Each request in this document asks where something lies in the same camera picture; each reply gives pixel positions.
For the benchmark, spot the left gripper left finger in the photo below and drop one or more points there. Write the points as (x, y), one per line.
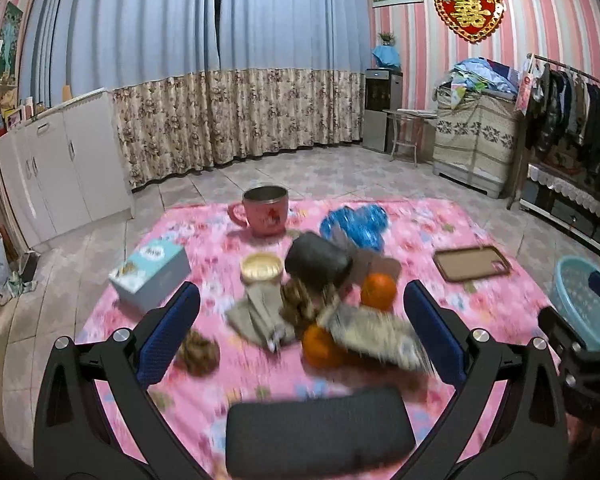
(73, 438)

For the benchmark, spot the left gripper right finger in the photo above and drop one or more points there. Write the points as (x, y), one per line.
(506, 418)

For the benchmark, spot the patterned snack wrapper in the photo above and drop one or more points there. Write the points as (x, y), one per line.
(383, 336)

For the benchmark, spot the orange mandarin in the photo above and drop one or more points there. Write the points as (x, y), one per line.
(320, 351)
(378, 291)

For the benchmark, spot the blue shiny wrapper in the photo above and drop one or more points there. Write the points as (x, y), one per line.
(364, 226)

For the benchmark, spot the grey tissue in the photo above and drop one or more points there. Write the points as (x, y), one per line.
(256, 318)

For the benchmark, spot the black rounded pouch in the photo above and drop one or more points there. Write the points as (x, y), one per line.
(317, 262)

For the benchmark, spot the gold foil cup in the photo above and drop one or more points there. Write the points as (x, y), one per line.
(261, 267)

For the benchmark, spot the brown wrapper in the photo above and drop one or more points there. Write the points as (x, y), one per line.
(302, 305)

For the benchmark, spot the light blue plastic basket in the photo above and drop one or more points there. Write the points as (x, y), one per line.
(575, 301)

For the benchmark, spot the low tv stand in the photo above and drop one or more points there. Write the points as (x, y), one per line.
(561, 200)

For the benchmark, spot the brown phone case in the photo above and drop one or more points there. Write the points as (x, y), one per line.
(467, 264)

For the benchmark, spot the light blue tissue box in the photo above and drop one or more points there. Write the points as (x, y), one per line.
(148, 277)

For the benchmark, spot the clothes rack with garments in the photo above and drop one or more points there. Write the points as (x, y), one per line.
(562, 126)

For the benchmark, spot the black glasses case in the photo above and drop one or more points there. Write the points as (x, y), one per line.
(319, 437)

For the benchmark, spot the cloth covered chest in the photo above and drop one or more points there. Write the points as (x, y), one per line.
(476, 139)

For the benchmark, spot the pink hanging bag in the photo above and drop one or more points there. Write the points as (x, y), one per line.
(526, 82)

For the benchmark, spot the pile of folded clothes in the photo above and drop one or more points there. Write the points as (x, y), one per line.
(477, 75)

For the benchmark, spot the pink floral table cloth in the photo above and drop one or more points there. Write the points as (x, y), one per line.
(195, 408)

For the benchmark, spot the white cabinet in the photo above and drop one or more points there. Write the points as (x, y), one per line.
(63, 169)

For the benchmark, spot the pink metal mug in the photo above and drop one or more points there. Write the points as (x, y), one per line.
(263, 211)

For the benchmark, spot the grey water dispenser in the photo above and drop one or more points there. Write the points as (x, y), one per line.
(383, 93)

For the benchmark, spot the blue covered potted plant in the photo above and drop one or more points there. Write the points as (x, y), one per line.
(385, 54)

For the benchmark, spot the blue and floral curtain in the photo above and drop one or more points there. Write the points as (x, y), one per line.
(199, 83)

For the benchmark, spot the red heart wall decoration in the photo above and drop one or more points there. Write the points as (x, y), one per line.
(472, 20)

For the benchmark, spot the wall poster left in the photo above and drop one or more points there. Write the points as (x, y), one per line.
(9, 36)

